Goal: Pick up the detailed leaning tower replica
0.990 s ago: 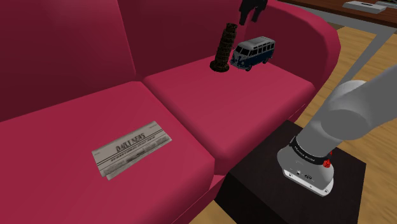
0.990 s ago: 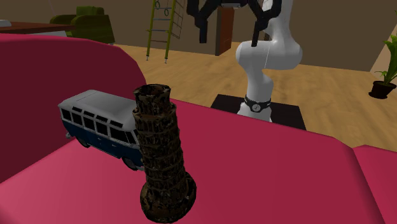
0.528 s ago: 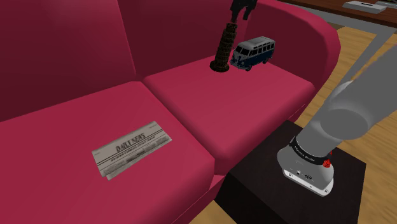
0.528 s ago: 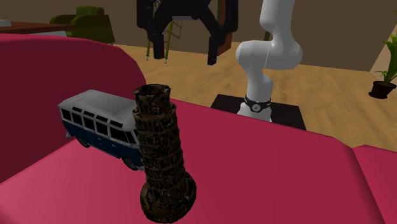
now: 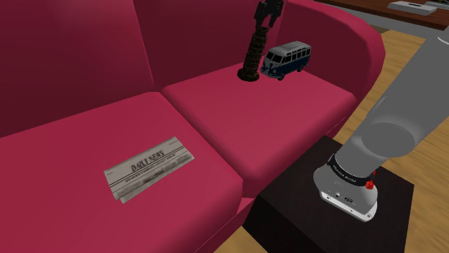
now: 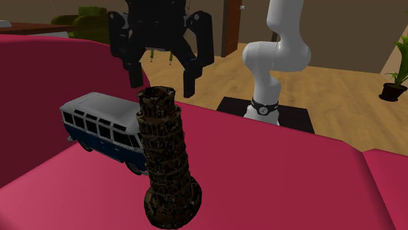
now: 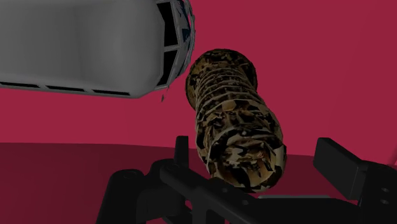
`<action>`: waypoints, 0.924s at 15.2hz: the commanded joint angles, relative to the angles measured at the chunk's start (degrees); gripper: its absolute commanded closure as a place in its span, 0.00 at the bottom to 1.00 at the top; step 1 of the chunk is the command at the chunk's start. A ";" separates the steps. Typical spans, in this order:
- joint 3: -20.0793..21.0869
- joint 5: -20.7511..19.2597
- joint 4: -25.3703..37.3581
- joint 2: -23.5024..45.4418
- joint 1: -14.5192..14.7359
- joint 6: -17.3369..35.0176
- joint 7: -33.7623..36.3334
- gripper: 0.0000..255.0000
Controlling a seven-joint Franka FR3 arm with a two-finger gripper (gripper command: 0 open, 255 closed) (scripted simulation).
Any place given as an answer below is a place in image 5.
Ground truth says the red sofa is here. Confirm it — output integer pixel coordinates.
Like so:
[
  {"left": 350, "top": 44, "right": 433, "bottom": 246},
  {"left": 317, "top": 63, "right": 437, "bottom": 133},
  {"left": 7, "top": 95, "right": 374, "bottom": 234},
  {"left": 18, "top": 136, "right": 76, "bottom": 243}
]
[{"left": 0, "top": 0, "right": 387, "bottom": 253}]

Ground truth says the brown wooden table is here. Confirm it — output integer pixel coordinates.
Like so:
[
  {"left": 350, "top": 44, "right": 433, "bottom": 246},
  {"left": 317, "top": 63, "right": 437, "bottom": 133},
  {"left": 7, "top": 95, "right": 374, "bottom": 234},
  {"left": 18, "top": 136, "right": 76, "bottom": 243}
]
[{"left": 315, "top": 0, "right": 449, "bottom": 31}]

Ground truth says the flat grey box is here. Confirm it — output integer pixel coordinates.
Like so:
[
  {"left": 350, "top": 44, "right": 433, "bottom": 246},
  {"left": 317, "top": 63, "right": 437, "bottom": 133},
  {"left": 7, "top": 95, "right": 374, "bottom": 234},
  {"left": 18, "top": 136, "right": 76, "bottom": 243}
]
[{"left": 386, "top": 1, "right": 438, "bottom": 17}]

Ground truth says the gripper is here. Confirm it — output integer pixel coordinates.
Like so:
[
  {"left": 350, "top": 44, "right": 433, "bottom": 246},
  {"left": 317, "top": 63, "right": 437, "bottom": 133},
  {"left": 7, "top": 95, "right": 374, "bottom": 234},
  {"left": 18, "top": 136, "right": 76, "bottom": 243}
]
[{"left": 253, "top": 0, "right": 286, "bottom": 29}]

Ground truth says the folded grey newspaper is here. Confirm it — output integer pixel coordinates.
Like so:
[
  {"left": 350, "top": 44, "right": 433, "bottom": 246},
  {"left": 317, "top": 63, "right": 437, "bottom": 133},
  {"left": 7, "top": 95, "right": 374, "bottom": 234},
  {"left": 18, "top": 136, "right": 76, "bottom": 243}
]
[{"left": 104, "top": 136, "right": 195, "bottom": 205}]

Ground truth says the dark leaning tower figurine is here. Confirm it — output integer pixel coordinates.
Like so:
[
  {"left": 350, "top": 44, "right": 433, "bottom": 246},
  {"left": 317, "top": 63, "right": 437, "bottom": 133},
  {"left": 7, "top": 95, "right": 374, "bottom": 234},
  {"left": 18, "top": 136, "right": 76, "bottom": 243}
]
[{"left": 237, "top": 26, "right": 271, "bottom": 83}]

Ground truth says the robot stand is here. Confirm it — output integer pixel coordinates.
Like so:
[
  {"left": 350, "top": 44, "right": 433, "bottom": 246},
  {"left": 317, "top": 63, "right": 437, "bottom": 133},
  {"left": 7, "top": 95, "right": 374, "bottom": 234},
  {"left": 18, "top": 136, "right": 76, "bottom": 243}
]
[{"left": 242, "top": 135, "right": 415, "bottom": 253}]

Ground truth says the blue and white toy van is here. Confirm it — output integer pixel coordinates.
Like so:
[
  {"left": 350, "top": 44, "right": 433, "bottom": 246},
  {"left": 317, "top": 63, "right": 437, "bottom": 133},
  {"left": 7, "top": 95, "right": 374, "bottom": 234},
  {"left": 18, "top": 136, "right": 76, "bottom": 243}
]
[{"left": 260, "top": 40, "right": 312, "bottom": 82}]

